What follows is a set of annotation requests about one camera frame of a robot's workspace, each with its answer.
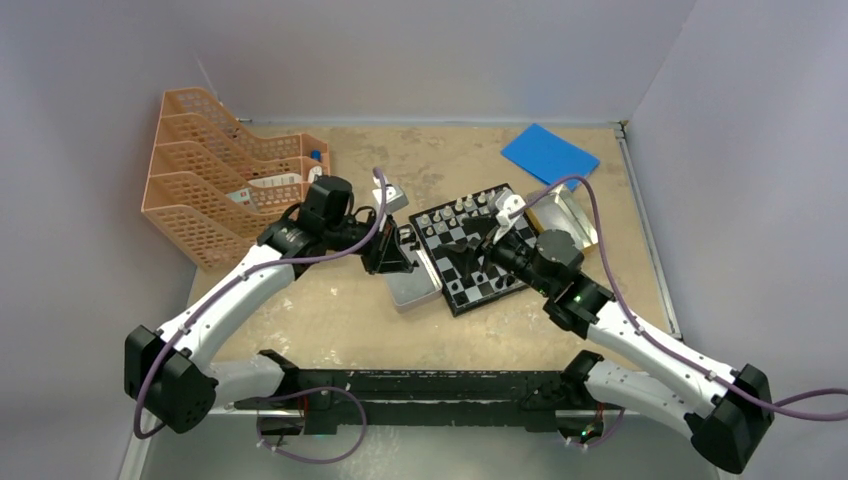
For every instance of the silver metal tin tray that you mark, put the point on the silver metal tin tray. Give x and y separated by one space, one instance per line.
422 284

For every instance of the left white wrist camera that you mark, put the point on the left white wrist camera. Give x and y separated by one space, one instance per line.
395 198

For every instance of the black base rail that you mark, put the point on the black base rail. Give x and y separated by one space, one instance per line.
537 401

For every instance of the orange plastic file rack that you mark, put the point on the orange plastic file rack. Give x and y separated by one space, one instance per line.
197 191

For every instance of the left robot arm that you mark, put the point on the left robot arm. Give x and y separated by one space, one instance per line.
168 371

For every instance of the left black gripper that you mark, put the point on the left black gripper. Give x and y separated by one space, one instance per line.
387 255

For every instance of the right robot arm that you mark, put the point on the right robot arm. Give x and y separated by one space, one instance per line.
720 409

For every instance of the black white chess board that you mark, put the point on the black white chess board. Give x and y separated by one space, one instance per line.
441 225

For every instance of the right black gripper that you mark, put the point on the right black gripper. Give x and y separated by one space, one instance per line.
464 257

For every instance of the white label box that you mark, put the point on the white label box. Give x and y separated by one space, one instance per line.
278 180

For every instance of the blue notebook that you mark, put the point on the blue notebook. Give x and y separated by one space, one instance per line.
547 157

